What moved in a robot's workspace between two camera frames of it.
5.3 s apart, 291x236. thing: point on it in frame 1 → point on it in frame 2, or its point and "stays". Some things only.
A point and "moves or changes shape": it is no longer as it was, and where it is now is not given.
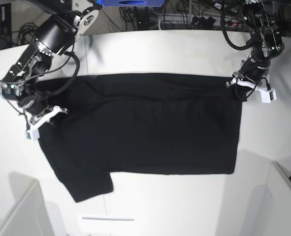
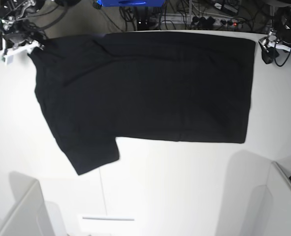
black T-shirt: [143, 123] moves or changes shape
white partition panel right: [286, 218] stays
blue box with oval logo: [131, 3] stays
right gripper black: [39, 110] → [16, 38]
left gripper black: [252, 70] → [274, 37]
